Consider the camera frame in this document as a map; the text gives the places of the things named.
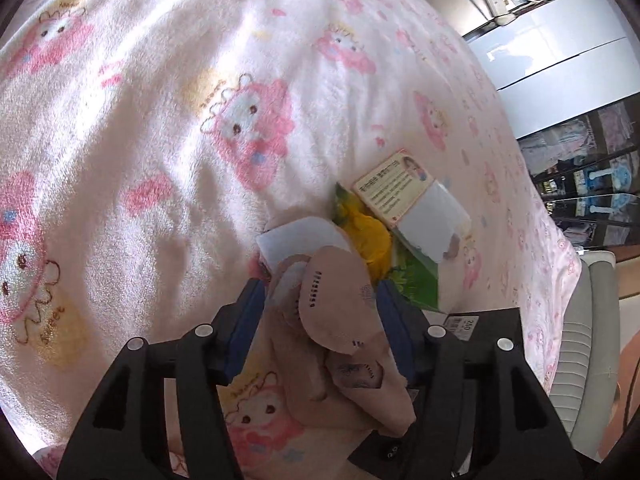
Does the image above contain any white wardrobe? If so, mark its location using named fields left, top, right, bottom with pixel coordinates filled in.
left=462, top=0, right=640, bottom=138

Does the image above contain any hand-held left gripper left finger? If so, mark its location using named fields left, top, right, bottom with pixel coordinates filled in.
left=55, top=279, right=269, bottom=480

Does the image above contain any grey padded bed frame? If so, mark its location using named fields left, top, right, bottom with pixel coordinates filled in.
left=547, top=252, right=623, bottom=461

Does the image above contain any glass display cabinet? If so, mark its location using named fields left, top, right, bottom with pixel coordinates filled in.
left=517, top=100, right=640, bottom=248

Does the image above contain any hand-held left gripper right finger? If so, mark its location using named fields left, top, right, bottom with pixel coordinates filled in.
left=376, top=281, right=583, bottom=480

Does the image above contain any cream portrait card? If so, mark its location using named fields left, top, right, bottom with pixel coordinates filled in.
left=352, top=149, right=435, bottom=224

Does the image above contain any white air conditioner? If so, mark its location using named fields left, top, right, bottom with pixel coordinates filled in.
left=480, top=0, right=533, bottom=23

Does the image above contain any green snack packet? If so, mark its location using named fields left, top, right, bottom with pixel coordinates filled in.
left=330, top=182, right=441, bottom=311

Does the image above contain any clear bag of white cards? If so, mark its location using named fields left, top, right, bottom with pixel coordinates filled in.
left=392, top=180, right=472, bottom=264

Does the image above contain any pink bunny printed blanket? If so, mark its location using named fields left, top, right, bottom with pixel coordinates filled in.
left=0, top=0, right=583, bottom=480

